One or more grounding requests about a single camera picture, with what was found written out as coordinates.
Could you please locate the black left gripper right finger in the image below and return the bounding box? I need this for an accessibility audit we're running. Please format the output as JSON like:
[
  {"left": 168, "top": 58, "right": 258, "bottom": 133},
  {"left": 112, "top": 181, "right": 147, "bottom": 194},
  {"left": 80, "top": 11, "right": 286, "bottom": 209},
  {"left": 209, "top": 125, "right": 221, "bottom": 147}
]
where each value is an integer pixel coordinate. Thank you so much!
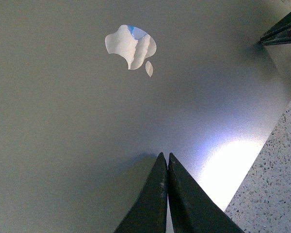
[{"left": 168, "top": 153, "right": 243, "bottom": 233}]

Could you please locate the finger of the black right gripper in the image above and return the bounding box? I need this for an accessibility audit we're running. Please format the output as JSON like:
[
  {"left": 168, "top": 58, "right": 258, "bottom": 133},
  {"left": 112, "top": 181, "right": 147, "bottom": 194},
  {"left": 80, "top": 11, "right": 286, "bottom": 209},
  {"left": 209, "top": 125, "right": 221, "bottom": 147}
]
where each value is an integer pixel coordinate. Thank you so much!
[
  {"left": 261, "top": 27, "right": 291, "bottom": 45},
  {"left": 260, "top": 12, "right": 291, "bottom": 39}
]

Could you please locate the grey laptop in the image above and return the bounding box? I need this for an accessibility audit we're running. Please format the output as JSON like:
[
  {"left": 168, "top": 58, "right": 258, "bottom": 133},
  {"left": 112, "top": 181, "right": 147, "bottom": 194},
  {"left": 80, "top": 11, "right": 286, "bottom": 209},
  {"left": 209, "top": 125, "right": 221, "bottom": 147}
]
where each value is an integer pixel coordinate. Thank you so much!
[{"left": 0, "top": 0, "right": 291, "bottom": 233}]

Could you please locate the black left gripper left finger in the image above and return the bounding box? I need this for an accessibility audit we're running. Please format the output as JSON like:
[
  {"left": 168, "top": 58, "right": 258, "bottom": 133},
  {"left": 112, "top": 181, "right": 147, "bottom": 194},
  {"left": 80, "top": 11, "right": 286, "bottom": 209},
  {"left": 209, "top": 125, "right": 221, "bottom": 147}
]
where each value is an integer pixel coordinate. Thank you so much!
[{"left": 115, "top": 152, "right": 168, "bottom": 233}]

